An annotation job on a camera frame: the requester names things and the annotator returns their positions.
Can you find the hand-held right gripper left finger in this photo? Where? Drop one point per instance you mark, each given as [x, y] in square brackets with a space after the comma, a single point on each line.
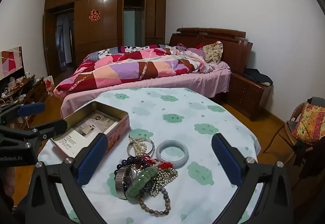
[92, 160]

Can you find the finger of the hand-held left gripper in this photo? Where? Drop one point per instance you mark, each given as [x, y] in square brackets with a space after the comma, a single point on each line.
[48, 129]
[30, 109]

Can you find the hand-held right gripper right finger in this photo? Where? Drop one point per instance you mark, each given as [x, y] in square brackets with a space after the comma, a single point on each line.
[227, 160]

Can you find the silver metal band wristwatch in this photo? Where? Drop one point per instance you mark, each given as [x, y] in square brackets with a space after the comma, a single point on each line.
[120, 183]

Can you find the pink metal tin box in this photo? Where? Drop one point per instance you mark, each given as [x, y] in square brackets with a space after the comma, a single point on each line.
[119, 125]

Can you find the red knot charm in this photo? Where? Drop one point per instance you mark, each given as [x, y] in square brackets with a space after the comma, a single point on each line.
[166, 165]

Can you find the wooden television cabinet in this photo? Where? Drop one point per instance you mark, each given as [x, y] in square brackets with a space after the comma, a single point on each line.
[38, 89]

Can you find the white and red paper bag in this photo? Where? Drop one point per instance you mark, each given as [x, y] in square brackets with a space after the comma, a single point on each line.
[49, 84]

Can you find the printed paper leaflet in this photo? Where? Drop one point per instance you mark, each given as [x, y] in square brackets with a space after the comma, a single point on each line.
[83, 127]

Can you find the white cup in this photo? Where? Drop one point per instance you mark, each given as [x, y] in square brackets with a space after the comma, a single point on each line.
[27, 74]

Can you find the television with patchwork cover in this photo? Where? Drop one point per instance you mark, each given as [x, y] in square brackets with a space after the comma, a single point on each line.
[10, 61]

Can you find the wooden nightstand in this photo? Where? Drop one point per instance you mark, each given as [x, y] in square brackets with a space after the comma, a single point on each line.
[243, 97]

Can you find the pale jade bangle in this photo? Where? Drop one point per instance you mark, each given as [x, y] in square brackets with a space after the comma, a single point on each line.
[160, 156]

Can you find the brown wooden door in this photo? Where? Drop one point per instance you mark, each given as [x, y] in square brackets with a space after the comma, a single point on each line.
[49, 44]

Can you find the wicker chair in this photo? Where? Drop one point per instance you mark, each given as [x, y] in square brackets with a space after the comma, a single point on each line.
[289, 127]

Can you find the cloud print tablecloth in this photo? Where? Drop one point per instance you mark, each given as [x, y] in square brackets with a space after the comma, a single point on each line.
[177, 102]

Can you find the dark garment on chair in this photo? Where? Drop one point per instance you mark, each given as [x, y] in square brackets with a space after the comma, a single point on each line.
[312, 163]

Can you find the dark clothes pile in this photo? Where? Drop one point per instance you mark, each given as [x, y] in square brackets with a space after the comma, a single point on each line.
[256, 75]

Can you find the yellow patterned cushion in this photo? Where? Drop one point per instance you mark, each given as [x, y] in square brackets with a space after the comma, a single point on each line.
[309, 122]

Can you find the pink bed sheet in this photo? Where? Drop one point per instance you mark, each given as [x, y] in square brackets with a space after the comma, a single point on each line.
[165, 82]

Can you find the patchwork quilt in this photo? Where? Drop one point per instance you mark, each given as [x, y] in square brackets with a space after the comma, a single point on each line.
[127, 66]

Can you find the floral pillow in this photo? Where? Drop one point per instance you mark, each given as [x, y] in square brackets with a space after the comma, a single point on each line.
[213, 52]

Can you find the brown wooden wardrobe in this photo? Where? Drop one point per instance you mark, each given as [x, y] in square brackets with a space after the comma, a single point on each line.
[106, 28]

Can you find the red paper decoration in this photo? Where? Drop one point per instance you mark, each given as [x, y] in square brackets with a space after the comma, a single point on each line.
[94, 15]

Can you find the wooden bed with headboard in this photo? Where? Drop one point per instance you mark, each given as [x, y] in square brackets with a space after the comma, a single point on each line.
[236, 46]

